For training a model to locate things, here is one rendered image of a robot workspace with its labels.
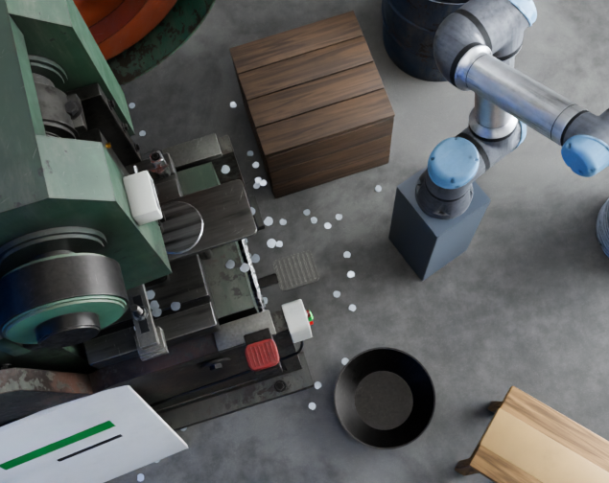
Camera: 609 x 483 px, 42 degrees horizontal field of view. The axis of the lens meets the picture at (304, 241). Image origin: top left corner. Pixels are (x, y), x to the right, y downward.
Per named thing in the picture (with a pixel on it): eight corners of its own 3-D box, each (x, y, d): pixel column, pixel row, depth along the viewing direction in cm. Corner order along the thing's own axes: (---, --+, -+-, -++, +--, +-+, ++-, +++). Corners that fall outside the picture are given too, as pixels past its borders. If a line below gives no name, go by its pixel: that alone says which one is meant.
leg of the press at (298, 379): (303, 351, 246) (280, 273, 160) (315, 386, 242) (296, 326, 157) (17, 442, 242) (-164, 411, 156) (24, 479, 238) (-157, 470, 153)
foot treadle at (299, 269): (311, 254, 244) (310, 249, 239) (320, 284, 241) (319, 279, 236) (127, 311, 241) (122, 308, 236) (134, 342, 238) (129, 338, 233)
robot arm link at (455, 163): (414, 175, 203) (419, 154, 190) (454, 145, 205) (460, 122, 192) (446, 210, 200) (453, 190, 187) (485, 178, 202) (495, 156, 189)
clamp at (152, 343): (151, 284, 181) (139, 271, 172) (169, 353, 176) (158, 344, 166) (126, 291, 181) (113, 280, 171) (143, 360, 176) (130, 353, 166)
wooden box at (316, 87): (352, 68, 275) (353, 10, 242) (388, 162, 264) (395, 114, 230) (243, 102, 273) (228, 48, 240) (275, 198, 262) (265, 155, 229)
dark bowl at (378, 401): (413, 338, 245) (415, 333, 238) (447, 433, 236) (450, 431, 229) (321, 368, 244) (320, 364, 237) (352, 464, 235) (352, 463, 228)
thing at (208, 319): (174, 161, 197) (168, 151, 191) (221, 330, 183) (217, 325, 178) (58, 196, 196) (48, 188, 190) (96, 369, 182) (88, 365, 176)
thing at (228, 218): (247, 197, 193) (241, 176, 180) (264, 250, 188) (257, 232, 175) (149, 228, 191) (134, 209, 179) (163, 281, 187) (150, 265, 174)
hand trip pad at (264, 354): (275, 342, 178) (272, 335, 170) (283, 368, 176) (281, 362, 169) (245, 352, 177) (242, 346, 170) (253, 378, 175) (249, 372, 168)
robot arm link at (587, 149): (402, 34, 158) (593, 150, 127) (443, 4, 160) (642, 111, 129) (412, 77, 167) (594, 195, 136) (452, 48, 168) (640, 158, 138)
